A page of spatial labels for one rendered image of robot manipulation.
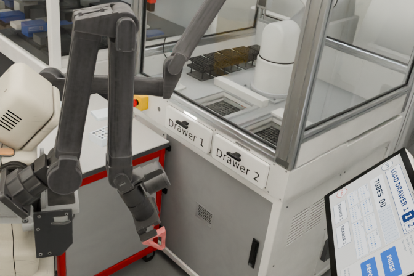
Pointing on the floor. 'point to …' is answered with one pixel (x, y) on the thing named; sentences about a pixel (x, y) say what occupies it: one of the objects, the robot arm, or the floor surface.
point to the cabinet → (243, 215)
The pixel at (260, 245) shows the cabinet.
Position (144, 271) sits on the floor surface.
